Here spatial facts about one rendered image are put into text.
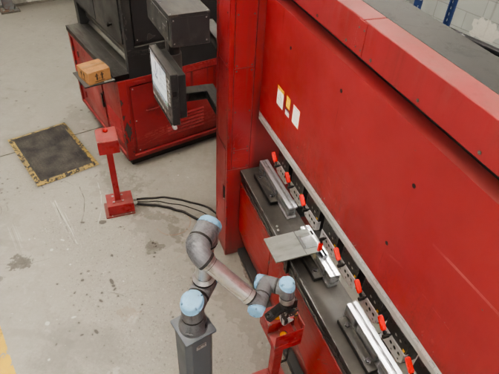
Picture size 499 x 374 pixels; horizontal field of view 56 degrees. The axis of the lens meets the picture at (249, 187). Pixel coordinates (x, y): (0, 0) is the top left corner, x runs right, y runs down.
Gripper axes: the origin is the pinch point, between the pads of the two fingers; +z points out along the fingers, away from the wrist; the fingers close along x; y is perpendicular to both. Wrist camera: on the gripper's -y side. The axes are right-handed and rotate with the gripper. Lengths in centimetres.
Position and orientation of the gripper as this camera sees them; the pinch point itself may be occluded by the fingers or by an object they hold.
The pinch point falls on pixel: (282, 323)
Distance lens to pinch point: 251.9
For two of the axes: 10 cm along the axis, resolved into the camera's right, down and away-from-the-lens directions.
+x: -3.7, -6.2, 6.9
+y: 9.3, -2.8, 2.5
